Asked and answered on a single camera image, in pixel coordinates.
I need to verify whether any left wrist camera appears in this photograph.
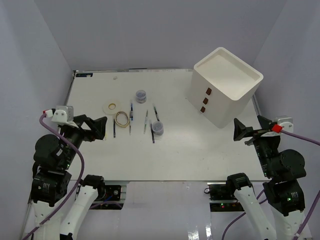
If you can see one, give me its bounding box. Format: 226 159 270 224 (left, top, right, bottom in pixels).
51 105 74 125

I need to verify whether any blue capped pen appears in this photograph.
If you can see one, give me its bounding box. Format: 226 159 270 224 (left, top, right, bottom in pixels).
129 99 134 121

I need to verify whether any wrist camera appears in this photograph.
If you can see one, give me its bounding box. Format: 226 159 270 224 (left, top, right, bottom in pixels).
273 115 294 133
51 105 74 125

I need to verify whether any black pen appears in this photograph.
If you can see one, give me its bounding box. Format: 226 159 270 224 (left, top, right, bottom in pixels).
113 119 116 138

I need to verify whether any white tape roll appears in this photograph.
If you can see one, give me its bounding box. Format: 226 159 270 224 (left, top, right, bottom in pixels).
102 99 122 115

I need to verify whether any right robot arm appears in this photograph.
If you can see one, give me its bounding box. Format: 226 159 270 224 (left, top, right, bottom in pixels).
225 115 307 240

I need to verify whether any beige masking tape roll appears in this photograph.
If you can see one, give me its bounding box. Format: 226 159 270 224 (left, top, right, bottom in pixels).
114 111 130 128

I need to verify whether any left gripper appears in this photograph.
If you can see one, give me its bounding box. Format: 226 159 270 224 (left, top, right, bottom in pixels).
60 113 108 168

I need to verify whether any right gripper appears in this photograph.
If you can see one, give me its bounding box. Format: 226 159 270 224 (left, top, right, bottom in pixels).
233 114 278 177

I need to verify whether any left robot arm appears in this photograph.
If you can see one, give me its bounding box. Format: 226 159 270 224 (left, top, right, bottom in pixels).
30 109 108 240

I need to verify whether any dark green pen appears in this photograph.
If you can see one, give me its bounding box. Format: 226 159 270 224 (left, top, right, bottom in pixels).
152 103 160 122

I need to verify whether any white drawer storage box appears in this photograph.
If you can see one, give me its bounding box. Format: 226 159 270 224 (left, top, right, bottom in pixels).
187 47 264 129

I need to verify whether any light green pen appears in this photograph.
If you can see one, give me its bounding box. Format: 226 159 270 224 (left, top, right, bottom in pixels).
143 109 149 134

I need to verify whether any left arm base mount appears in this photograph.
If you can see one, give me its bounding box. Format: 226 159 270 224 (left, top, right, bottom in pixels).
89 184 127 210

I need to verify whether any purple pen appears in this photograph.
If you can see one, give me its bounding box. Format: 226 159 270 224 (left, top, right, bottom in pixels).
149 120 155 144

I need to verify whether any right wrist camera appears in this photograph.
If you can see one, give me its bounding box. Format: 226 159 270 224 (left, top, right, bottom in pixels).
273 115 294 133

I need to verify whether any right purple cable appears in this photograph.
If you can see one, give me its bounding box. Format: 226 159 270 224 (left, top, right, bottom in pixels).
221 124 320 240

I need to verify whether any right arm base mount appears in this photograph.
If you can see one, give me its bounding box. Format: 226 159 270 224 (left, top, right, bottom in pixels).
203 183 244 213

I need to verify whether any paper clip jar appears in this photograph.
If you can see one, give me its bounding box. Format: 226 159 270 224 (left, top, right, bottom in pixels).
152 121 164 136
135 90 147 104

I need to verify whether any white barrel pen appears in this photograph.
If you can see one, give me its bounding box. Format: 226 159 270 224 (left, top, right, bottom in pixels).
128 117 132 135

